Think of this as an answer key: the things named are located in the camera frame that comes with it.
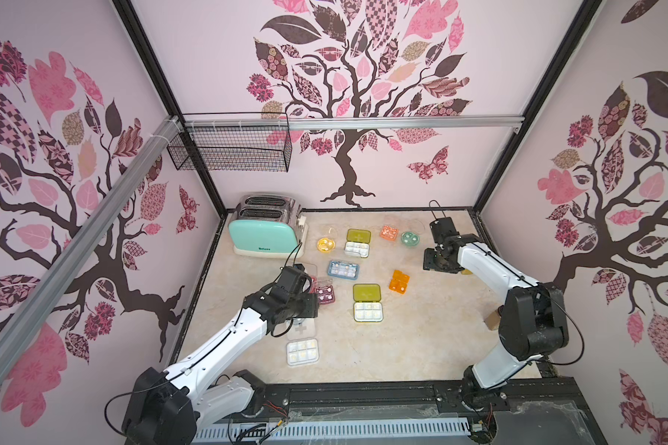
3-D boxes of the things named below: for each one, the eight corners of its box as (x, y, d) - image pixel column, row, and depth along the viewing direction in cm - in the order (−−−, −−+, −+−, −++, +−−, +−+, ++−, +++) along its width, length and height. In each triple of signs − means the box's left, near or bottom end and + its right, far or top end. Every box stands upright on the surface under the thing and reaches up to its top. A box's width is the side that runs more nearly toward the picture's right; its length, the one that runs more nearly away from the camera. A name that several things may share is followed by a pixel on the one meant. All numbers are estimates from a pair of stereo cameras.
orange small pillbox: (387, 288, 98) (388, 284, 95) (393, 272, 102) (394, 268, 100) (404, 295, 96) (405, 291, 94) (409, 278, 101) (411, 274, 98)
